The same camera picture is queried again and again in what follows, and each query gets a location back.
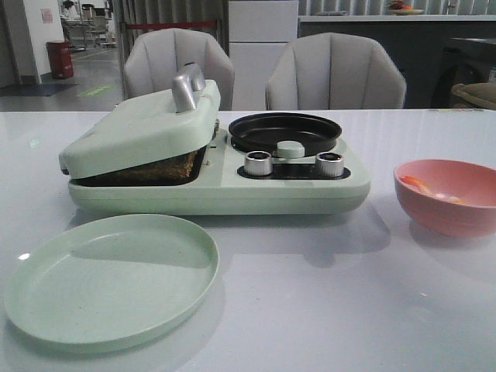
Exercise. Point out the mint green breakfast maker base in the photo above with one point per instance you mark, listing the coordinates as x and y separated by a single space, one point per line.
223 188

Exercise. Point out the pink plastic bowl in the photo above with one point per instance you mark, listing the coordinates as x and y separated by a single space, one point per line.
474 183

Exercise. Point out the beige cushion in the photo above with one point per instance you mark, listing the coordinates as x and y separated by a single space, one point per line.
481 95

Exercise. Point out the round black frying pan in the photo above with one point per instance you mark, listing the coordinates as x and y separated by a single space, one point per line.
265 130

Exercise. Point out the white bread slice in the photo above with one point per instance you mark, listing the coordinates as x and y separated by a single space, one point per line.
216 129
177 168

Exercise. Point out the left silver control knob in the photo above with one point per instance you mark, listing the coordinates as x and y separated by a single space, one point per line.
258 163

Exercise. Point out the fruit plate on counter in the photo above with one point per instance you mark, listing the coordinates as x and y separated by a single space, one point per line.
401 8

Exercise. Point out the mint green breakfast maker lid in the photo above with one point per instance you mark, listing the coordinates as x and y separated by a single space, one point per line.
143 130

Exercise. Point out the dark grey counter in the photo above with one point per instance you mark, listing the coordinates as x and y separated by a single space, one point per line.
415 43

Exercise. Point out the dark appliance on right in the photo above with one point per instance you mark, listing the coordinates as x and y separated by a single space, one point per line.
464 61

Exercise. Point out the left grey upholstered chair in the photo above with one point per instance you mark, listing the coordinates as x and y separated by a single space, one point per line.
157 56

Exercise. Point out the white cabinet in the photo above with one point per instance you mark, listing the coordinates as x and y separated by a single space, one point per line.
258 32

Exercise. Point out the mint green round plate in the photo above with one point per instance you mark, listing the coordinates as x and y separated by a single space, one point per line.
113 283

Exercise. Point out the right silver control knob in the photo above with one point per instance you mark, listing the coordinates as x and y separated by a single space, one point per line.
328 164

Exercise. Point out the red trash bin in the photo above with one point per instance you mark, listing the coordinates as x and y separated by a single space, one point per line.
59 55

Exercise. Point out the orange white shrimp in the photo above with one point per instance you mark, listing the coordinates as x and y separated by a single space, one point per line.
423 187

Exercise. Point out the grey upholstered chair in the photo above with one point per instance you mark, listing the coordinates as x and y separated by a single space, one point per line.
157 56
329 71

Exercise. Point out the red barrier belt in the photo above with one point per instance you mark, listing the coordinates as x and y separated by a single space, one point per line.
170 25

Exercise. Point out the right grey upholstered chair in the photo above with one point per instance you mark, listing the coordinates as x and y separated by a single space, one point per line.
329 71

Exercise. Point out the silver control knob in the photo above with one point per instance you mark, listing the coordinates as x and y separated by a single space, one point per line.
258 163
328 164

